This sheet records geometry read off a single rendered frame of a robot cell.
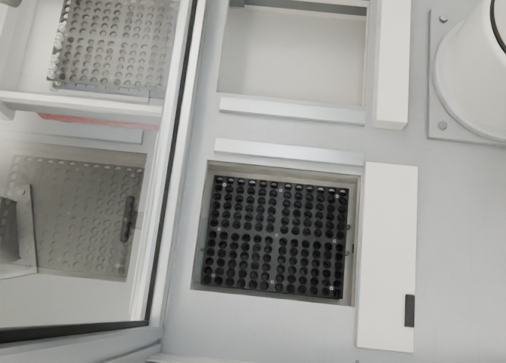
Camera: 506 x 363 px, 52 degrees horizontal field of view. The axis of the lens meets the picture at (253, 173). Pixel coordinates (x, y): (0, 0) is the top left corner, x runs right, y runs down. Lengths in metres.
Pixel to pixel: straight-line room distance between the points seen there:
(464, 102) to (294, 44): 0.35
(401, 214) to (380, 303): 0.14
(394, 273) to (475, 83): 0.30
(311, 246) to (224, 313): 0.18
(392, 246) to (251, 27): 0.50
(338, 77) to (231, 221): 0.35
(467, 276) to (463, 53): 0.33
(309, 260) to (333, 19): 0.48
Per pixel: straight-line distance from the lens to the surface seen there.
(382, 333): 0.80
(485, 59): 0.78
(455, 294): 0.85
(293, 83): 1.00
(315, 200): 0.86
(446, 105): 0.89
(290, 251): 0.88
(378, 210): 0.81
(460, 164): 0.88
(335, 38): 1.05
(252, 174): 0.93
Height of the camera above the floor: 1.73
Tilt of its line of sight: 75 degrees down
